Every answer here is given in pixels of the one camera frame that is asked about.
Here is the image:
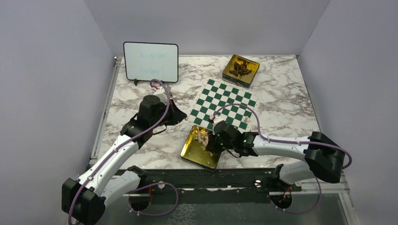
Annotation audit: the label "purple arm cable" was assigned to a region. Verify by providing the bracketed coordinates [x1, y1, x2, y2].
[68, 79, 172, 225]
[211, 103, 353, 215]

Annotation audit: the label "small whiteboard on stand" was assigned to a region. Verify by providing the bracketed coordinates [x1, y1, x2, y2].
[123, 42, 179, 83]

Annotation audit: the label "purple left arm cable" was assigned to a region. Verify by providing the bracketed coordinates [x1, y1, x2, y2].
[68, 79, 172, 225]

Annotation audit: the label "gold tin dark pieces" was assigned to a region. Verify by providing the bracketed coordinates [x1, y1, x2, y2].
[222, 54, 260, 89]

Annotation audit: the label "pile of dark chess pieces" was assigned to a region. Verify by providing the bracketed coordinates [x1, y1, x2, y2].
[229, 61, 252, 76]

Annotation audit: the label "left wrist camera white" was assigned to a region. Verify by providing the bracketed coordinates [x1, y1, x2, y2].
[154, 85, 171, 105]

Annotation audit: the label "gold tin white pieces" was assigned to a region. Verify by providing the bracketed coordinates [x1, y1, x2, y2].
[180, 125, 221, 171]

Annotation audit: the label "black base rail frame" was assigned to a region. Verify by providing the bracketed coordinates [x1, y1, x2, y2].
[76, 167, 346, 206]

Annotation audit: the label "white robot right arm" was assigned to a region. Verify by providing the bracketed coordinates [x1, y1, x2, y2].
[206, 121, 348, 191]

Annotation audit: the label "green white chess board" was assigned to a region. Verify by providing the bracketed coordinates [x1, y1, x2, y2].
[187, 79, 260, 132]

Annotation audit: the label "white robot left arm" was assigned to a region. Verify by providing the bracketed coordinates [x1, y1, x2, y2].
[61, 94, 186, 225]

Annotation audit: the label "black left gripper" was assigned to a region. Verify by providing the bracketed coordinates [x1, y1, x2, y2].
[151, 99, 188, 128]

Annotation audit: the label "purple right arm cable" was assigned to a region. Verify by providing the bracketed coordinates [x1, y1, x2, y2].
[211, 103, 353, 215]

